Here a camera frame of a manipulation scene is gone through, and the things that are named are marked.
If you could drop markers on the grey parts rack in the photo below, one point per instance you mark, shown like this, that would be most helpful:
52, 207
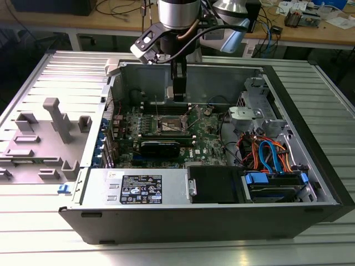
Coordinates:
41, 155

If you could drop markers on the large black box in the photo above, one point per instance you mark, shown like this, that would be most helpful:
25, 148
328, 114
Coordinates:
50, 7

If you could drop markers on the hard disk in blue carrier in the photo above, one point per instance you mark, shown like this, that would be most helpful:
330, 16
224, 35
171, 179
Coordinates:
273, 191

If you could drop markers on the green motherboard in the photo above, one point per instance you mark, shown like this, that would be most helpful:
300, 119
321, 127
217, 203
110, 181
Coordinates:
205, 133

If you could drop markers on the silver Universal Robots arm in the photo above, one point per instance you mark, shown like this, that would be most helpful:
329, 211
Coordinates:
178, 14

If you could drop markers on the silver metal drive cage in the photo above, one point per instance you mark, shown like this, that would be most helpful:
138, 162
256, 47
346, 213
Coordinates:
244, 113

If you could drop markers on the wooden workbench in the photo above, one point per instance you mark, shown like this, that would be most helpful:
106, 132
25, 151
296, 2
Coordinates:
319, 36
55, 22

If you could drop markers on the copper wound transformer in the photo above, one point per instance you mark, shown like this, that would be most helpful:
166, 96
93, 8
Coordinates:
293, 18

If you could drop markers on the black computer tower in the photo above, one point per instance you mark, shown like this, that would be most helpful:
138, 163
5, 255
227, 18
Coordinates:
256, 16

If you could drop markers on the silver coin battery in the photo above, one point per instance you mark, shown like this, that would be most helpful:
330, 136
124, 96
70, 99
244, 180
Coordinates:
207, 112

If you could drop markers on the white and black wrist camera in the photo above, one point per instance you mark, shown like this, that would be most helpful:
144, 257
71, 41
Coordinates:
144, 44

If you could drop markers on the small black box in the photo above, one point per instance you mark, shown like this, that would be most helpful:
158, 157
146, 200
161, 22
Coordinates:
276, 30

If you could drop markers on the CPU socket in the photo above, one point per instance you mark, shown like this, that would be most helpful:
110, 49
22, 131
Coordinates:
161, 122

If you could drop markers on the silver power supply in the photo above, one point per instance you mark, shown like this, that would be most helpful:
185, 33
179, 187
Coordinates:
94, 183

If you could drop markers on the white paper sheet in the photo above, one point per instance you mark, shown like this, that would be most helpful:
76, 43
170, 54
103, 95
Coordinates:
341, 22

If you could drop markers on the blue card retainer clip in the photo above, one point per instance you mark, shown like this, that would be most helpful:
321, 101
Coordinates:
101, 136
98, 150
96, 161
104, 123

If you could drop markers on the black open PC case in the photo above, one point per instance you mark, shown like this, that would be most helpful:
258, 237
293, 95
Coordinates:
194, 224

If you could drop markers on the blue plastic latch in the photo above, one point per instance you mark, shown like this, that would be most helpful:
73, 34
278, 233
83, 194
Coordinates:
63, 189

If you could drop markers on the white printed papers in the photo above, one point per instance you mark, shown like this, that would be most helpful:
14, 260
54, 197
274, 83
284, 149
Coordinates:
288, 5

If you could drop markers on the black drive bay box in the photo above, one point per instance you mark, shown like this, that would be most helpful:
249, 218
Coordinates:
213, 184

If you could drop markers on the black graphics card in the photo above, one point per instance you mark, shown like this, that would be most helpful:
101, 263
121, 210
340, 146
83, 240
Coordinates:
159, 149

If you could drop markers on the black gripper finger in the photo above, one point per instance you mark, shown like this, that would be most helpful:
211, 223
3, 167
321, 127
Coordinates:
179, 86

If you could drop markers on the small electronic device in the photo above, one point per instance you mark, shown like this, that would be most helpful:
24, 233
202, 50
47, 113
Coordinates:
312, 20

